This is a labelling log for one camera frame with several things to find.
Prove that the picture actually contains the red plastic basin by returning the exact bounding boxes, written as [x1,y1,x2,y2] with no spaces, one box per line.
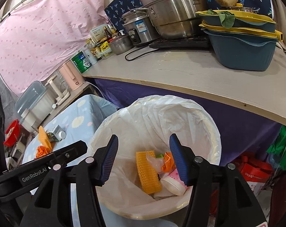
[3,119,20,147]

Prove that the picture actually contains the white plastic bin liner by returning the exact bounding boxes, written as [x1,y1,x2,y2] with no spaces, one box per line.
[91,95,221,208]

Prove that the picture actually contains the green canister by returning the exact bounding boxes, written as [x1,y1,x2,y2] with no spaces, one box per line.
[71,51,90,74]

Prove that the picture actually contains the yellow label packet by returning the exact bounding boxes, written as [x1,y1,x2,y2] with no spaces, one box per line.
[99,41,111,52]

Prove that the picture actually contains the green vegetable leaf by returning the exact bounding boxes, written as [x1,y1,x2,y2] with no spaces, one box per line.
[219,11,235,29]

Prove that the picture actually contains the green plastic bag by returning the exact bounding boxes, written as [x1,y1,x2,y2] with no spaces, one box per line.
[266,123,286,173]

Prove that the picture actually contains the white and green carton box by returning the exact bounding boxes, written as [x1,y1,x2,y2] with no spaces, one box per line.
[90,25,108,43]

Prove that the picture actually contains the black induction cooker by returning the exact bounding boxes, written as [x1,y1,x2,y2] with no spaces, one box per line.
[149,35,212,50]

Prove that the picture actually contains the orange wrapper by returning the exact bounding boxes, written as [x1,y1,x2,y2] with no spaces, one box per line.
[35,145,51,159]
[161,152,176,173]

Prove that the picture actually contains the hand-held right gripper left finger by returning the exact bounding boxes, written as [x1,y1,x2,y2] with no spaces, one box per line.
[26,134,120,227]

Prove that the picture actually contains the cream plastic waste bin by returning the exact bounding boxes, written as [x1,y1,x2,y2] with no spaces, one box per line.
[87,95,222,220]

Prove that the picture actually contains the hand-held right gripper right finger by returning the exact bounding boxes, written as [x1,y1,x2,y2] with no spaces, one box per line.
[169,133,267,227]

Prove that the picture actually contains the pink dotted sheet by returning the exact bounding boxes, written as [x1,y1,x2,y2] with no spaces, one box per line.
[0,0,110,97]

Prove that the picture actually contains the dark green drink carton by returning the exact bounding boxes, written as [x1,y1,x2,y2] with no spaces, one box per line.
[47,124,63,142]

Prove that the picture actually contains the black power cable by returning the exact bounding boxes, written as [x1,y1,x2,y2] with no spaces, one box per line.
[125,46,155,62]

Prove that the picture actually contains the glass electric kettle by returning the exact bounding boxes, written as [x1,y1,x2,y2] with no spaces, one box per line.
[44,74,71,106]

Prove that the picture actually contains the pink electric kettle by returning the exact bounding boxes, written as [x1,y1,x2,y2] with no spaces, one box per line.
[58,60,83,91]

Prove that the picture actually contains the orange foam fruit net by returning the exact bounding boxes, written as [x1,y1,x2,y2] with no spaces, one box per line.
[38,126,53,150]
[136,150,162,194]

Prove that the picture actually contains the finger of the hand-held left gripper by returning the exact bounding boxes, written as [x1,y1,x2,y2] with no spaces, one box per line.
[0,140,88,198]

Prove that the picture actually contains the large blue plastic basin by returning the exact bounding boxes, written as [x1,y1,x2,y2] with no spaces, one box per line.
[203,30,279,71]

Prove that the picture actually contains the dark tea tin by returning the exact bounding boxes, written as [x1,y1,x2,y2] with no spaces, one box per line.
[91,45,102,61]

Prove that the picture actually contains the steel rice cooker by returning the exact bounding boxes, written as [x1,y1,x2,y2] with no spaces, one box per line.
[121,8,160,47]

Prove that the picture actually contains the dark sauce bottle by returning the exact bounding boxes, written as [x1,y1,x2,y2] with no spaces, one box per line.
[103,26,113,39]

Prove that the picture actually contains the small steel pot with lid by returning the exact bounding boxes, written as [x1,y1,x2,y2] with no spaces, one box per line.
[109,34,133,55]

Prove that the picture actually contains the clear plastic bag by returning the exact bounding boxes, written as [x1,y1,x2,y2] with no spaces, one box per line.
[146,152,166,173]

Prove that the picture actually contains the purple cloth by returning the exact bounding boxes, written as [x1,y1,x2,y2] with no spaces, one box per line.
[93,78,282,163]

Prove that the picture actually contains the navy floral cloth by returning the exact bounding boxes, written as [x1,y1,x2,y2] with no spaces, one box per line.
[104,0,273,26]

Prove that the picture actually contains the pink floral paper cup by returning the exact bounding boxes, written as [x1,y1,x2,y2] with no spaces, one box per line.
[160,169,188,196]

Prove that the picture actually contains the red shopping bag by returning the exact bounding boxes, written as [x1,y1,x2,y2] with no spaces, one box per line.
[230,155,274,187]

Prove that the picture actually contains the large steel steamer pot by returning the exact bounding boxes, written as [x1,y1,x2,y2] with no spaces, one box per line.
[133,0,208,39]

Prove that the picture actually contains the blue polka dot tablecloth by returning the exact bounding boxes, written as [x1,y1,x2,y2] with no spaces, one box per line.
[22,95,120,168]

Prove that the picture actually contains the yellow plastic colander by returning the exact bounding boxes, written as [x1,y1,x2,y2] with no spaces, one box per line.
[199,9,283,40]

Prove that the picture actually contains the dish rack with clear lid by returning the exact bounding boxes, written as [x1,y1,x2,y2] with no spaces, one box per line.
[15,80,56,133]

